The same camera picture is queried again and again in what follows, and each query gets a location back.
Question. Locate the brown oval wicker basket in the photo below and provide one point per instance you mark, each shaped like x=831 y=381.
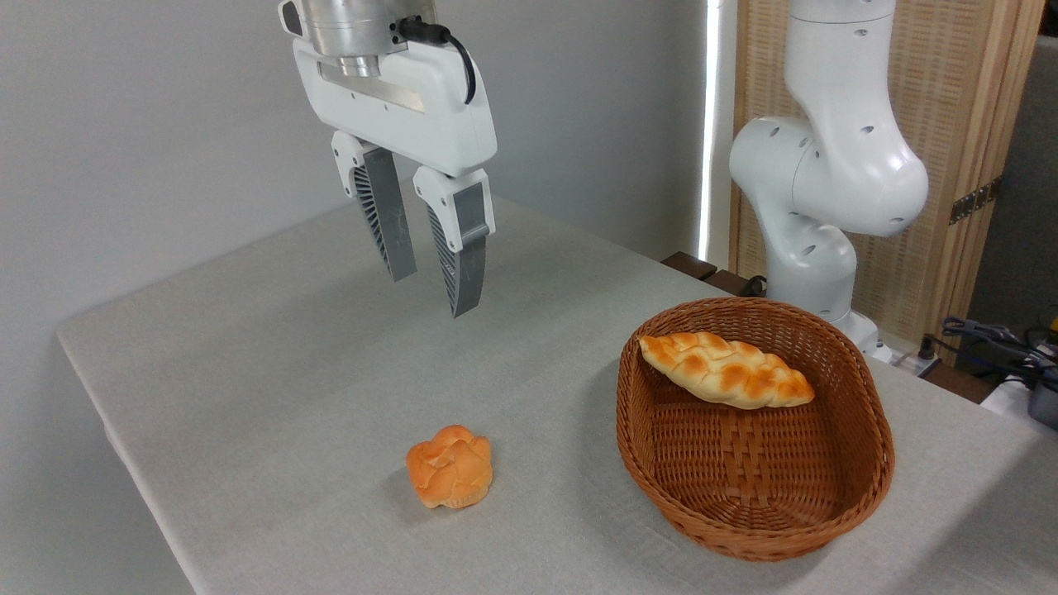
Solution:
x=744 y=487

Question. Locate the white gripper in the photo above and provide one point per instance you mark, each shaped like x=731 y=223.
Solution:
x=430 y=124

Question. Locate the dark metal screen hinge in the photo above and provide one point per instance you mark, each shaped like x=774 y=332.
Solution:
x=975 y=200

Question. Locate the grey tablecloth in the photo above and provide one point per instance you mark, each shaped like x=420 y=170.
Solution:
x=289 y=372

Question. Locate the round orange bread roll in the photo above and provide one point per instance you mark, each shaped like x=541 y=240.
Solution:
x=450 y=467

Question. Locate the wooden folding screen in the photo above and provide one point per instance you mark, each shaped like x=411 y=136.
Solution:
x=950 y=83

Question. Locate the black power plug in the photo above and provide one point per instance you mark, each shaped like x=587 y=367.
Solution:
x=927 y=347

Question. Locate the long braided bread loaf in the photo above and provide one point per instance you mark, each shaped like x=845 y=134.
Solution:
x=727 y=372

